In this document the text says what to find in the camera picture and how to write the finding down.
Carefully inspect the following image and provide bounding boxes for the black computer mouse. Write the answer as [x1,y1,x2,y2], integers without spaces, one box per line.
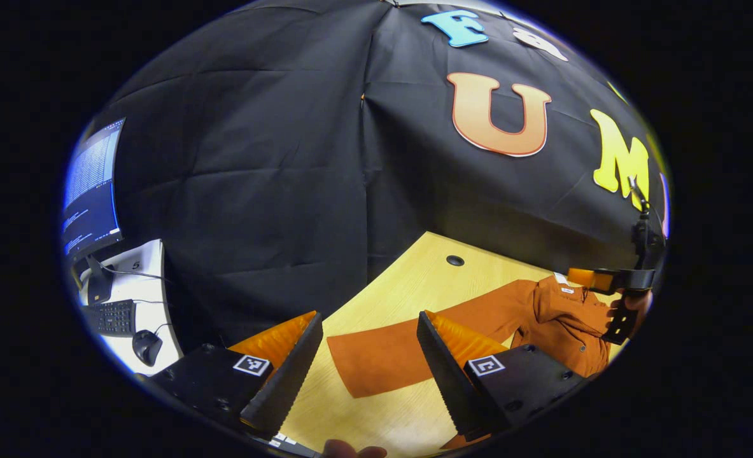
[132,330,164,367]

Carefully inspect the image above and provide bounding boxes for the black keyboard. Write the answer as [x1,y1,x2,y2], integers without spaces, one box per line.
[82,299,137,337]

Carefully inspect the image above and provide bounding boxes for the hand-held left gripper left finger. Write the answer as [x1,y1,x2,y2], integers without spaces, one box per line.
[150,310,324,440]

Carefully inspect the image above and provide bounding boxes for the computer monitor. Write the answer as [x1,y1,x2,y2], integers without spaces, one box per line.
[61,118,126,305]

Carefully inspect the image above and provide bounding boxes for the rust orange button shirt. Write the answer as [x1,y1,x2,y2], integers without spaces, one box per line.
[327,272,625,399]

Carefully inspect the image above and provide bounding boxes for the white desk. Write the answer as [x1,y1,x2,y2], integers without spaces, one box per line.
[74,239,184,376]

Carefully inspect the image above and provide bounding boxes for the black backdrop cloth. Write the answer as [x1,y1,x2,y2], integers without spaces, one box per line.
[90,0,670,347]

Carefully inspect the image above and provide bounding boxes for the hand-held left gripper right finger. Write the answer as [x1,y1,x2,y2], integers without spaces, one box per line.
[416,310,587,443]

